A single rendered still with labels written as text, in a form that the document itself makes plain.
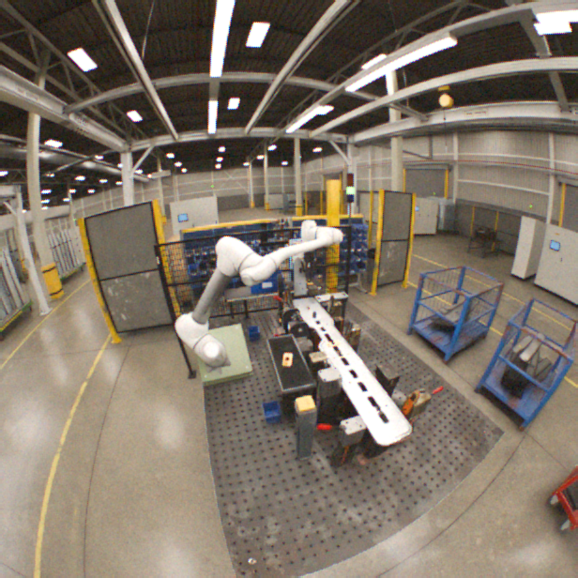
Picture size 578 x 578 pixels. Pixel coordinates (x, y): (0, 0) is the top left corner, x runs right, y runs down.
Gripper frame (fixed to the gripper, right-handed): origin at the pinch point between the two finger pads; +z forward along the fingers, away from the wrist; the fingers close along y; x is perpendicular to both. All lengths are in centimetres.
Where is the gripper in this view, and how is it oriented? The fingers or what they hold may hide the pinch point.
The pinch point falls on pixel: (309, 277)
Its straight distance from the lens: 165.9
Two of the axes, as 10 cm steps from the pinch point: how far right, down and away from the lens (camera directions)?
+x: -2.5, -3.9, 8.9
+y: 9.7, -1.3, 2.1
